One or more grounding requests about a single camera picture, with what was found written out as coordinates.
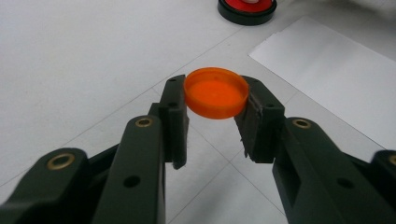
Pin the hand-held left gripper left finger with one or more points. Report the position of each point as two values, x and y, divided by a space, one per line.
146 161

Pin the round orange stamp cap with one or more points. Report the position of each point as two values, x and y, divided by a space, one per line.
216 93

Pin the white paper sheet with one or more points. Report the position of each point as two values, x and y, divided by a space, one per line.
336 81

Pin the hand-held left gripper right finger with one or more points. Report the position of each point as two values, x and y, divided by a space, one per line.
299 168

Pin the round red ink pad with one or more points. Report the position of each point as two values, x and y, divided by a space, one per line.
246 12

